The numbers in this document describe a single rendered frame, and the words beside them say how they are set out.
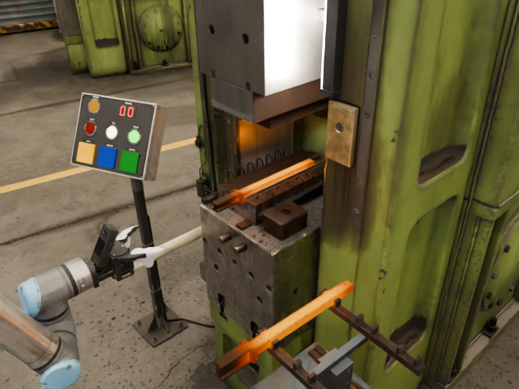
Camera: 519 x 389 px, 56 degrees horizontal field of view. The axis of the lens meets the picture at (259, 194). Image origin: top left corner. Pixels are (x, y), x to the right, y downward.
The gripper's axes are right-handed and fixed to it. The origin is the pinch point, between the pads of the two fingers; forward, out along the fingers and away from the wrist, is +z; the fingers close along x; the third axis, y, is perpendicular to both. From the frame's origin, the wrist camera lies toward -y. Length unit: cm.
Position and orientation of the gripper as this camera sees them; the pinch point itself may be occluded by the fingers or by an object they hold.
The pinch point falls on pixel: (151, 235)
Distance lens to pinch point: 143.3
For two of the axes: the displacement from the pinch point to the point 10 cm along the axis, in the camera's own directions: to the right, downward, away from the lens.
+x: 6.6, 3.8, -6.4
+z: 7.5, -3.6, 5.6
